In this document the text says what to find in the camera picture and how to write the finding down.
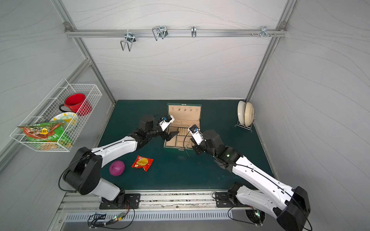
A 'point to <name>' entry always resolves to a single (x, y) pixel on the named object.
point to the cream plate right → (249, 114)
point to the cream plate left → (241, 111)
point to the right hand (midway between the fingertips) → (193, 136)
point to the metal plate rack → (246, 127)
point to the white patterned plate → (69, 120)
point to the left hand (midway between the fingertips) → (175, 125)
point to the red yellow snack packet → (142, 162)
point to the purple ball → (117, 168)
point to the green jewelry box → (185, 115)
